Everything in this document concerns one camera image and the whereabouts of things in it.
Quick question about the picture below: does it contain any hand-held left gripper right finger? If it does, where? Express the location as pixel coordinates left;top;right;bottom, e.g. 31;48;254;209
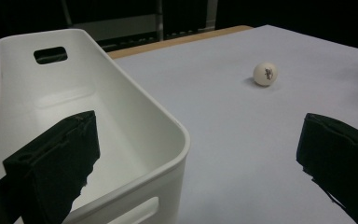
296;112;358;224

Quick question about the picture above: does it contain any white table sheet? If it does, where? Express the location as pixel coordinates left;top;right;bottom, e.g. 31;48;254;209
0;24;358;224

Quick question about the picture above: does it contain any white ping pong ball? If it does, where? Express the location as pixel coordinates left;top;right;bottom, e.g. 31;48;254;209
253;62;279;87

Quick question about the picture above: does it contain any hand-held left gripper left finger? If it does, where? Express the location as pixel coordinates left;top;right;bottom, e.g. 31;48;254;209
2;109;101;224

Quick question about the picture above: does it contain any white plastic bin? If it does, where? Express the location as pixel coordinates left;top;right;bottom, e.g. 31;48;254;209
0;28;191;224

